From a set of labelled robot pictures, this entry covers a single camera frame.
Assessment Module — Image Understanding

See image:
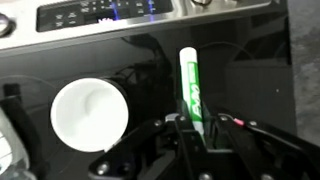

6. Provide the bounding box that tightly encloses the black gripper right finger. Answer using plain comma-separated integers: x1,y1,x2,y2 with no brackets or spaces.
201,101,320,180

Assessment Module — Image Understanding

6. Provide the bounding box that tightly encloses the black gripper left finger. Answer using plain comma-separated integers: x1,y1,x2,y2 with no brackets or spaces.
87,99,208,180

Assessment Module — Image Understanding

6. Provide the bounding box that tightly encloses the white green dry-erase marker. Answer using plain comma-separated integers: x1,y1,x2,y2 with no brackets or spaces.
179,46,207,146

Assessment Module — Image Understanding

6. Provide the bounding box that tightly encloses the white and green mug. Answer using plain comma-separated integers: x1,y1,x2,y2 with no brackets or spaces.
49,76,132,154

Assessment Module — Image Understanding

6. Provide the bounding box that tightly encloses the black glass top stove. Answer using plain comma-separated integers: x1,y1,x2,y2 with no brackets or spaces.
0,0,298,180

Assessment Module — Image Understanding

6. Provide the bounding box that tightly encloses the stove touch control panel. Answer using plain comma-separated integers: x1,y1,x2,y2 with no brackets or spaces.
35,0,175,33

